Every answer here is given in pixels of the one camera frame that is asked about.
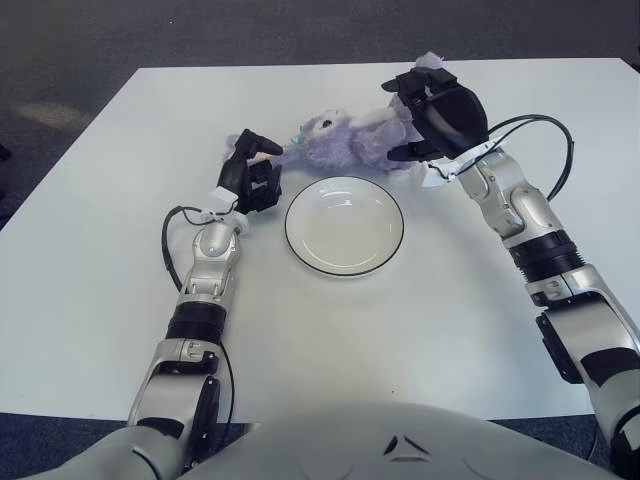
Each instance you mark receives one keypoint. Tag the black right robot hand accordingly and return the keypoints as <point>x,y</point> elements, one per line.
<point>455,117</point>

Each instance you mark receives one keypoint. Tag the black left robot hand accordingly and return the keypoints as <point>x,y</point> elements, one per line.
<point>235,175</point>

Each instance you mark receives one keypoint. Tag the purple plush bunny doll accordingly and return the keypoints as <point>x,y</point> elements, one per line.
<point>340,145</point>

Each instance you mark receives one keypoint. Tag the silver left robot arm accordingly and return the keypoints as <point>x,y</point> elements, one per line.
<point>210,270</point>

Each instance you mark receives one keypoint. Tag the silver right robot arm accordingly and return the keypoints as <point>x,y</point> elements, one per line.
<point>530,210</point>

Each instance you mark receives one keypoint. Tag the white plate with black rim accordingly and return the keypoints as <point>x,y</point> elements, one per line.
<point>340,230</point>

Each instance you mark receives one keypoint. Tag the white left wrist connector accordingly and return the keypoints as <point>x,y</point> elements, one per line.
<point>221,196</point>

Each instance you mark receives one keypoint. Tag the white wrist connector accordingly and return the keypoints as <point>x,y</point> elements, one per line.
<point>440,175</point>
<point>221,196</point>

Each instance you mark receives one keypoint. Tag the white right wrist connector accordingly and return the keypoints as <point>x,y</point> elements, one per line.
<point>440,175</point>

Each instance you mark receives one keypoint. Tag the grey robot torso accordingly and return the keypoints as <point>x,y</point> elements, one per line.
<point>350,440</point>

